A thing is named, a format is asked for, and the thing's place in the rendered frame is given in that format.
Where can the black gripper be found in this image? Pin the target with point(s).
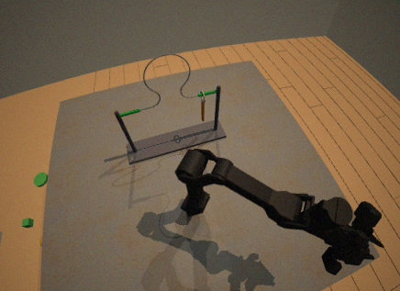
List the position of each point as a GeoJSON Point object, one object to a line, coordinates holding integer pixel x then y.
{"type": "Point", "coordinates": [367, 216]}

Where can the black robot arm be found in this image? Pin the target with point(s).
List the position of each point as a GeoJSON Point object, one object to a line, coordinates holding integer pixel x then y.
{"type": "Point", "coordinates": [282, 207]}

